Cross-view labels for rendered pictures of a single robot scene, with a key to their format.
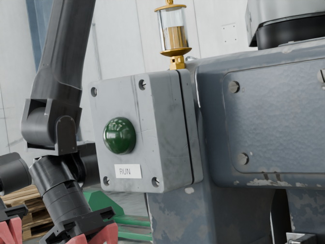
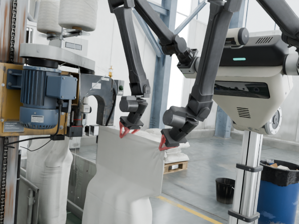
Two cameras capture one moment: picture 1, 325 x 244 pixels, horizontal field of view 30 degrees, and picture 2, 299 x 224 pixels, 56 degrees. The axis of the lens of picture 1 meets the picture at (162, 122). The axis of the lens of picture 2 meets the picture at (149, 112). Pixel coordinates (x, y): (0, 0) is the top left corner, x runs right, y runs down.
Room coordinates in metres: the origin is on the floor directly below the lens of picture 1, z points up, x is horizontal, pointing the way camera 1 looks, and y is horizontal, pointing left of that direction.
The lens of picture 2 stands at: (2.13, 0.21, 1.27)
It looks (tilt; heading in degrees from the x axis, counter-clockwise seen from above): 4 degrees down; 180
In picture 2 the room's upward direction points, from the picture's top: 5 degrees clockwise
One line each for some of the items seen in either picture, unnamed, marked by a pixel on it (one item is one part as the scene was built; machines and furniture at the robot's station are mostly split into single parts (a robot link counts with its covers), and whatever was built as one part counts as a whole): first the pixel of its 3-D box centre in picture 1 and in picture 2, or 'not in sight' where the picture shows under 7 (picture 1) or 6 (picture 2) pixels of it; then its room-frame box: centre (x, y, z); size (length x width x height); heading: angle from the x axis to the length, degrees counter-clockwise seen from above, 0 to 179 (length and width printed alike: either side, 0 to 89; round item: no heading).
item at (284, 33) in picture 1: (303, 35); (86, 72); (0.58, -0.15, 1.35); 0.09 x 0.09 x 0.03
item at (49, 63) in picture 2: not in sight; (42, 64); (0.96, -0.24, 1.35); 0.12 x 0.12 x 0.04
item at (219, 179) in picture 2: not in sight; (225, 190); (-1.36, 1.29, 0.13); 0.30 x 0.30 x 0.26
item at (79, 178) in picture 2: not in sight; (77, 182); (-0.01, -0.29, 0.54); 1.05 x 0.02 x 0.41; 44
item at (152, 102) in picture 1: (144, 131); (116, 87); (0.49, 0.02, 1.29); 0.08 x 0.05 x 0.09; 44
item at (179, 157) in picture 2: not in sight; (169, 157); (-2.70, 0.65, 0.20); 0.67 x 0.43 x 0.15; 134
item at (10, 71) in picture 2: not in sight; (25, 80); (0.93, -0.33, 1.27); 0.12 x 0.09 x 0.09; 134
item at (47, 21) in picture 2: not in sight; (52, 17); (0.67, -0.32, 1.61); 0.15 x 0.14 x 0.17; 44
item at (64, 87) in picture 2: not in sight; (62, 90); (1.00, -0.14, 1.25); 0.10 x 0.08 x 0.12; 159
